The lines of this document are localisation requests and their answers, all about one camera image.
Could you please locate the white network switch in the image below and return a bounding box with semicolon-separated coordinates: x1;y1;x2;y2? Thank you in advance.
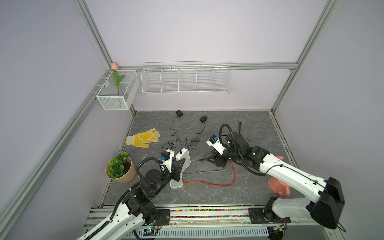
170;178;183;190
176;148;191;172

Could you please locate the red ethernet cable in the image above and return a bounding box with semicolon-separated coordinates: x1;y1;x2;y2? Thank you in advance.
183;161;237;188

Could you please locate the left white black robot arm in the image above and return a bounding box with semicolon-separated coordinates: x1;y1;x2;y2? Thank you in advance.
79;154;191;240

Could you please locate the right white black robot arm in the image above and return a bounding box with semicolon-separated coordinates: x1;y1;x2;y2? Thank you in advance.
207;132;345;229

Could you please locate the green potted plant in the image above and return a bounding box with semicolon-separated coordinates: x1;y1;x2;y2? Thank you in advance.
105;152;136;184

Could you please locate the yellow work glove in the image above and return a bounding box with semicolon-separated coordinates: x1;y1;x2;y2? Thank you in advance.
125;129;160;149

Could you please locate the pink watering can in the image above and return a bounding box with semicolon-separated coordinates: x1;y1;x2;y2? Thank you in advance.
267;155;292;199

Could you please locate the small white mesh basket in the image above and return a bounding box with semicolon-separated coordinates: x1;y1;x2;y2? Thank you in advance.
96;70;140;111

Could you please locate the artificial pink tulip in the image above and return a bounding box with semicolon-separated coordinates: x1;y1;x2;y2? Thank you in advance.
111;63;125;96

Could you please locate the black ethernet cable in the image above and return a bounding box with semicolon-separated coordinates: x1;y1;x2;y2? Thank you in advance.
198;120;244;163

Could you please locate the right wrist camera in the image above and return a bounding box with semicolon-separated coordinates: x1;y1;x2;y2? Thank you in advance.
207;135;229;156

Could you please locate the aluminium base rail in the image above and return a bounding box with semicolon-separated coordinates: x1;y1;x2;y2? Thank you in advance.
80;198;342;240

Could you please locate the long white wire basket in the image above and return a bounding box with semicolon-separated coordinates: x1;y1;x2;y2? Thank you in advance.
141;61;232;94

